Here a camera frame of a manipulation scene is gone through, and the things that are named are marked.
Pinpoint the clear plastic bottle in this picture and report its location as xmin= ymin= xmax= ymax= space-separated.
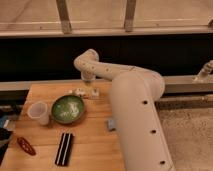
xmin=69 ymin=88 xmax=100 ymax=99

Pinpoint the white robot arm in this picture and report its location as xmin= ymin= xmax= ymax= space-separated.
xmin=74 ymin=49 xmax=176 ymax=171

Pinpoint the green ceramic bowl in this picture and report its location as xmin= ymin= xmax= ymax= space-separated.
xmin=51 ymin=95 xmax=85 ymax=124

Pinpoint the blue sponge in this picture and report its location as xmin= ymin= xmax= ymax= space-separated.
xmin=107 ymin=118 xmax=116 ymax=131

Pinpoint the clear plastic cup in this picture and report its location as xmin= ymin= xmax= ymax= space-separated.
xmin=27 ymin=101 xmax=49 ymax=126

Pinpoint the red oval object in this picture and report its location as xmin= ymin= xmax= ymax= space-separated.
xmin=17 ymin=137 xmax=36 ymax=156

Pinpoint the dark object at left edge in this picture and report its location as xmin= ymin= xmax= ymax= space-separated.
xmin=0 ymin=116 xmax=14 ymax=165

